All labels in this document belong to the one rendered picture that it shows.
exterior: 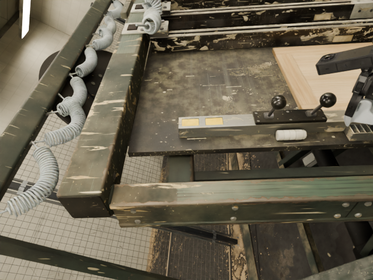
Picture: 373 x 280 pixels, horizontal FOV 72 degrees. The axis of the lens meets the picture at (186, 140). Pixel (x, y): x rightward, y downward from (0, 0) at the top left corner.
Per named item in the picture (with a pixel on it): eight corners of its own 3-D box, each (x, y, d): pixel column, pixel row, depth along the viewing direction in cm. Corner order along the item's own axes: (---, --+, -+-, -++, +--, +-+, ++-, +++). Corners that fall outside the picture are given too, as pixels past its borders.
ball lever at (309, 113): (316, 121, 75) (341, 104, 62) (303, 121, 75) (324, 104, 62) (314, 109, 75) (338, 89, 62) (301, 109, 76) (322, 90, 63)
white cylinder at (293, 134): (277, 143, 74) (305, 141, 74) (278, 135, 72) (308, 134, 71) (274, 135, 76) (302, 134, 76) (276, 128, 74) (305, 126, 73)
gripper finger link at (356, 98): (349, 121, 53) (366, 86, 47) (341, 119, 54) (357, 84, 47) (357, 109, 55) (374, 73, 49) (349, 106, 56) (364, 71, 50)
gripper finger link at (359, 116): (366, 141, 55) (385, 109, 48) (337, 131, 58) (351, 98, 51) (371, 133, 57) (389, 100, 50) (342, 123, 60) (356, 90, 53)
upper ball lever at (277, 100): (274, 123, 75) (290, 106, 62) (261, 124, 75) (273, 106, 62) (272, 110, 76) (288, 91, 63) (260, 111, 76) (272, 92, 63)
